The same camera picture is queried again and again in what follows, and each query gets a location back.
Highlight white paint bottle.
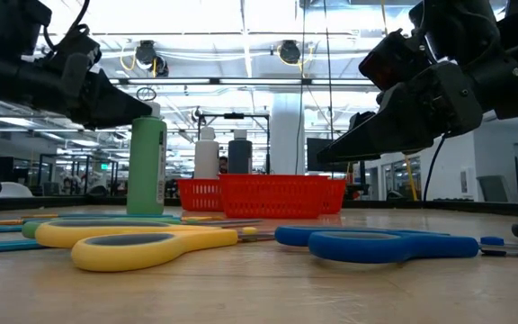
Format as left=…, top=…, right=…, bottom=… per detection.
left=193, top=126, right=221, bottom=181

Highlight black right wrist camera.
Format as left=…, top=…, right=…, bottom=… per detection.
left=358, top=29, right=433, bottom=91

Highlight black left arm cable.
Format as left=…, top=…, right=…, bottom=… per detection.
left=41, top=0, right=93, bottom=53

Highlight black monitor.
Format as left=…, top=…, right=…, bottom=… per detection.
left=306, top=137, right=351, bottom=174

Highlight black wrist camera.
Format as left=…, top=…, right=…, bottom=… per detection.
left=358, top=29, right=433, bottom=91
left=54, top=27, right=103, bottom=68

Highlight red plastic mesh basket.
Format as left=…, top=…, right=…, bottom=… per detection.
left=176, top=178, right=224, bottom=213
left=218, top=173, right=331, bottom=221
left=321, top=178, right=348, bottom=215

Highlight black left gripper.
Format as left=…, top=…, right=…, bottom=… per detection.
left=0, top=52, right=153, bottom=131

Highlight ceiling cable reel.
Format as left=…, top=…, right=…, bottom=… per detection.
left=133, top=39, right=171, bottom=78
left=278, top=39, right=303, bottom=66

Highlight white rounded object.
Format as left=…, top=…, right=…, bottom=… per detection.
left=0, top=181, right=34, bottom=200

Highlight black paint bottle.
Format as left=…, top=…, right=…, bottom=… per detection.
left=227, top=129, right=255, bottom=176

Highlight black aluminium table frame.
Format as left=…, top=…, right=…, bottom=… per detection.
left=0, top=195, right=518, bottom=221

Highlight yellow-handled scissors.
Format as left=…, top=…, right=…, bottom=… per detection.
left=33, top=220, right=276, bottom=274

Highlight yellow cable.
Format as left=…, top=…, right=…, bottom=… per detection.
left=379, top=0, right=421, bottom=203

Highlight green-handled scissors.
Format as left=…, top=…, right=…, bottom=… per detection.
left=21, top=216, right=264, bottom=240

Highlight green paint bottle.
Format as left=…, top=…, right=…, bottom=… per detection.
left=125, top=102, right=169, bottom=217

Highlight blue-handled scissors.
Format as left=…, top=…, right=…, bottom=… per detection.
left=273, top=225, right=518, bottom=265

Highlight thin black hanging cable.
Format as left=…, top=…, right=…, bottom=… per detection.
left=320, top=0, right=335, bottom=141

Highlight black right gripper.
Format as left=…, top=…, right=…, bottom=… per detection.
left=316, top=60, right=485, bottom=165

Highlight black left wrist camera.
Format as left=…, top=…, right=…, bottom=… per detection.
left=54, top=27, right=103, bottom=68

